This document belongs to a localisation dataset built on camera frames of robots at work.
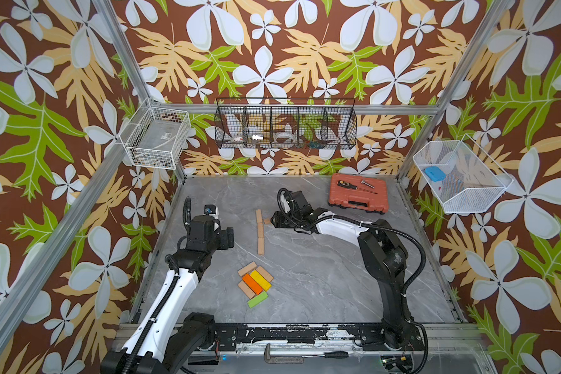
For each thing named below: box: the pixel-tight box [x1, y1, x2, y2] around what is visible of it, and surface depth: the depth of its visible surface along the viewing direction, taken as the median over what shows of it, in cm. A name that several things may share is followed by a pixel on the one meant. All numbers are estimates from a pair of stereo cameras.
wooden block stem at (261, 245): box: [257, 236, 265, 256], surface depth 97 cm
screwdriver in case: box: [336, 179, 378, 195], surface depth 110 cm
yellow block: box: [250, 269, 272, 292], surface depth 88 cm
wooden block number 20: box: [255, 208, 264, 229], surface depth 104 cm
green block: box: [246, 290, 269, 309], surface depth 84 cm
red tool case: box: [328, 173, 389, 215], surface depth 109 cm
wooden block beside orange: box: [236, 279, 257, 300], surface depth 86 cm
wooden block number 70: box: [257, 222, 265, 238], surface depth 102 cm
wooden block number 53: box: [236, 261, 258, 277], surface depth 90 cm
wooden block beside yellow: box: [255, 265, 275, 283], surface depth 88 cm
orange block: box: [241, 273, 264, 296], surface depth 86 cm
